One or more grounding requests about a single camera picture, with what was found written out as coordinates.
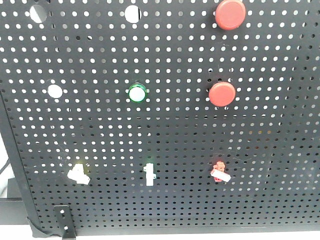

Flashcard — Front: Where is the red toggle switch lower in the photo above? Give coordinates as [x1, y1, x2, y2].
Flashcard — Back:
[210, 161, 231, 183]

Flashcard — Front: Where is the lower red round push button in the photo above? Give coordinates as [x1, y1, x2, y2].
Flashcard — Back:
[208, 81, 236, 107]

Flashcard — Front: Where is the black open box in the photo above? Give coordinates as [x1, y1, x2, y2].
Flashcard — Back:
[0, 177, 29, 225]

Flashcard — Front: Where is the upper red round push button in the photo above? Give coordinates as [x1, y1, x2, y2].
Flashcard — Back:
[215, 0, 246, 31]

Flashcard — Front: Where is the black left panel clamp bracket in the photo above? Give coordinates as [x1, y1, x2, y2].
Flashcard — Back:
[53, 205, 76, 240]

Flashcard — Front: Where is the black perforated pegboard panel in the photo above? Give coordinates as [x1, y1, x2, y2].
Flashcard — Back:
[0, 0, 320, 238]

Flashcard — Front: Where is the yellow toggle switch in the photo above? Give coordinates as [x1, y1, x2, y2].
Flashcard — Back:
[67, 163, 91, 185]

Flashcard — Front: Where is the green toggle switch lower middle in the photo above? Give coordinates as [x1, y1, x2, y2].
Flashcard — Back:
[143, 163, 157, 187]

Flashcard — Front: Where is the red round push button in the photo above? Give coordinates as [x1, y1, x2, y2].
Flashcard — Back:
[215, 0, 246, 31]
[208, 81, 236, 107]

